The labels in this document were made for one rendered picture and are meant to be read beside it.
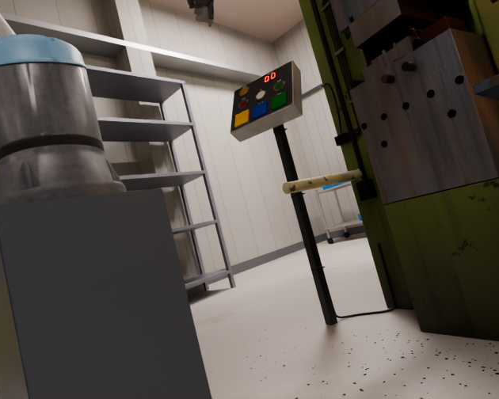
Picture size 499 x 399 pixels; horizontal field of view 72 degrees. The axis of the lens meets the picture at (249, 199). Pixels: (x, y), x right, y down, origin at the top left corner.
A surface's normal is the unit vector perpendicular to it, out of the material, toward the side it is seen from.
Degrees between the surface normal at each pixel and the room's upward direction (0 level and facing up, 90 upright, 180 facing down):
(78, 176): 70
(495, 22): 90
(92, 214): 90
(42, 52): 86
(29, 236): 90
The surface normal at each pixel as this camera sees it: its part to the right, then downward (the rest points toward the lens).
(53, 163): 0.28, -0.50
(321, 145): -0.69, 0.11
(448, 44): -0.82, 0.16
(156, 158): 0.69, -0.24
